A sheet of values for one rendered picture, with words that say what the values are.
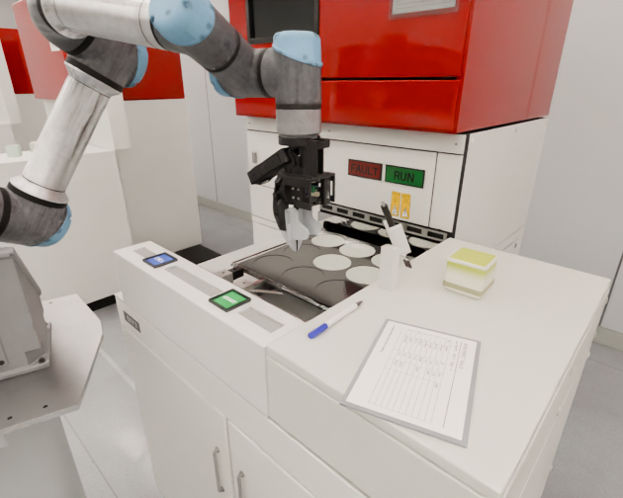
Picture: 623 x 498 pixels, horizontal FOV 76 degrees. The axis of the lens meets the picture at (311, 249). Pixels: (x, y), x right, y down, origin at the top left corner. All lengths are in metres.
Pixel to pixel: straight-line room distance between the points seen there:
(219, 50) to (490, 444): 0.61
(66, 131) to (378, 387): 0.80
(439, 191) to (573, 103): 1.49
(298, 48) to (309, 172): 0.18
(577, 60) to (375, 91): 1.54
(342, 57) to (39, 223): 0.82
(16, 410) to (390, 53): 1.04
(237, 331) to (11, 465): 0.60
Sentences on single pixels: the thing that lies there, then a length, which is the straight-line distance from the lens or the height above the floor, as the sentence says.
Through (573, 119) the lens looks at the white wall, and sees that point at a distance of 2.47.
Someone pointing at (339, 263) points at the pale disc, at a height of 0.90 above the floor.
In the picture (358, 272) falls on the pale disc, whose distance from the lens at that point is 0.98.
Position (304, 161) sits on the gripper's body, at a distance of 0.67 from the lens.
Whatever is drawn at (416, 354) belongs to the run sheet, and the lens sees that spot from 0.61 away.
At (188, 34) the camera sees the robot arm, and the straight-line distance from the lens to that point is 0.62.
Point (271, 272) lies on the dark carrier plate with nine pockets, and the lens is 0.98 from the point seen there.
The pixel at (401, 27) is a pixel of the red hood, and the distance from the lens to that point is 1.05.
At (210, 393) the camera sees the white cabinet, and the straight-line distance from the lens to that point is 0.87.
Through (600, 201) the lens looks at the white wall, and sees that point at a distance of 2.50.
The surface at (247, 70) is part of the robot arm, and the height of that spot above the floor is 1.35.
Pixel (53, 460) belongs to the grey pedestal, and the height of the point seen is 0.56.
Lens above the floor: 1.33
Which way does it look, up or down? 23 degrees down
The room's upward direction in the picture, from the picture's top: straight up
